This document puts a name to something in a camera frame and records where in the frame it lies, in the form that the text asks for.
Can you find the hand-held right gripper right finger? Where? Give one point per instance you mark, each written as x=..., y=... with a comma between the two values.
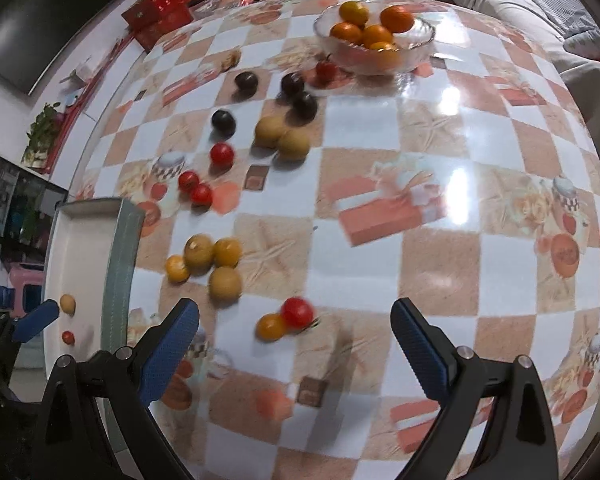
x=421, y=355

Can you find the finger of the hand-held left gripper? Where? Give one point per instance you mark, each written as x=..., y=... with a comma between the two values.
x=36, y=321

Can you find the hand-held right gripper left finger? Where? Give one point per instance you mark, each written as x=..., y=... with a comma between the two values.
x=169, y=355

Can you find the white tray with grey rim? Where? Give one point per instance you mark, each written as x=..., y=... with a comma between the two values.
x=82, y=260

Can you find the tan longan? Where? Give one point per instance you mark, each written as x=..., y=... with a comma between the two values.
x=67, y=304
x=198, y=251
x=293, y=144
x=225, y=284
x=270, y=131

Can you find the red cherry tomato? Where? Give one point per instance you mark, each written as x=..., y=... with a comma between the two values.
x=68, y=337
x=188, y=180
x=201, y=194
x=296, y=311
x=325, y=70
x=221, y=154

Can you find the pink stool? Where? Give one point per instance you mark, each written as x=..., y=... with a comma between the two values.
x=25, y=285

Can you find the checkered printed tablecloth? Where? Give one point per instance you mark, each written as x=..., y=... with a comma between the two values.
x=430, y=270

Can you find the glass-door cabinet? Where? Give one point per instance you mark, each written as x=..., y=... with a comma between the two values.
x=15, y=200

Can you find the green potted plant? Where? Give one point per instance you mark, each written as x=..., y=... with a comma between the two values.
x=42, y=130

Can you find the dark purple round fruit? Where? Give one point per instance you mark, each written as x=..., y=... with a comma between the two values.
x=223, y=122
x=245, y=82
x=304, y=106
x=292, y=84

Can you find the black television screen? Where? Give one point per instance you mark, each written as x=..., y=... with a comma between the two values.
x=40, y=15

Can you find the clear glass bowl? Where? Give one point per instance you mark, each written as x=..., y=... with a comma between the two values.
x=415, y=47

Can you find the red gift box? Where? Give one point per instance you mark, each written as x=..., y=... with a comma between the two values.
x=167, y=25
x=155, y=5

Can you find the light grey sofa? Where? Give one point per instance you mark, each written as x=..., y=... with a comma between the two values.
x=570, y=60

